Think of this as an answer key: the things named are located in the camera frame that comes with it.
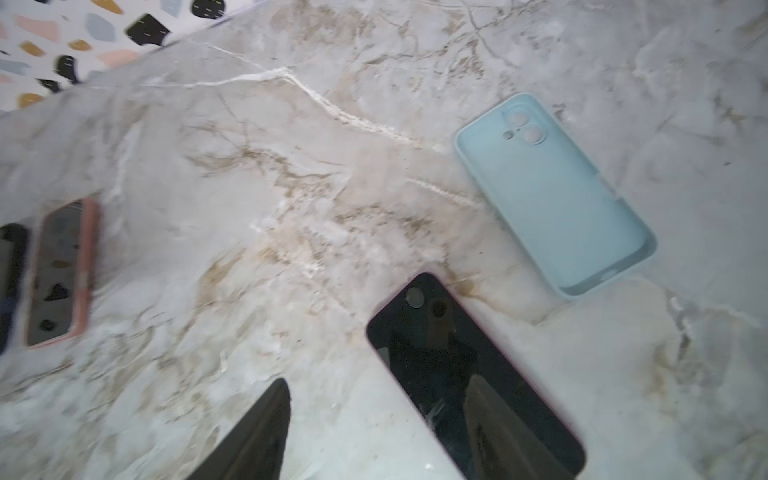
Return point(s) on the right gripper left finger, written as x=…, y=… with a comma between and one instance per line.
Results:
x=254, y=448

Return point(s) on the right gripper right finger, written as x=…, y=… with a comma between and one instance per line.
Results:
x=502, y=446

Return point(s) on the light blue phone case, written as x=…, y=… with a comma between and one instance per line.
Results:
x=577, y=231

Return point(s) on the black phone case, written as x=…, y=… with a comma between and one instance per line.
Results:
x=14, y=243

